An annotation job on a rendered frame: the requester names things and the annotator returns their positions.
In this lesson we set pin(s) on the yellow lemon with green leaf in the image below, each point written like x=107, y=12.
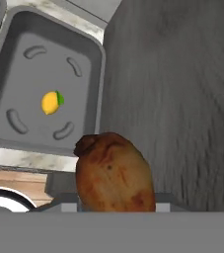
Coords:
x=50, y=103

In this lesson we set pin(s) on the white and black round object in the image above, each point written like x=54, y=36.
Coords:
x=5, y=199

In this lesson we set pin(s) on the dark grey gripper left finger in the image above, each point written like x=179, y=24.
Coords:
x=57, y=202

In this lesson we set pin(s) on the brown roasted chicken drumstick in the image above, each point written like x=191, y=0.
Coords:
x=115, y=174

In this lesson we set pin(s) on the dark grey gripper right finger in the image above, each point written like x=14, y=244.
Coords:
x=164, y=199

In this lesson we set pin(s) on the grey square tupperware container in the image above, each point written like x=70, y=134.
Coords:
x=34, y=82

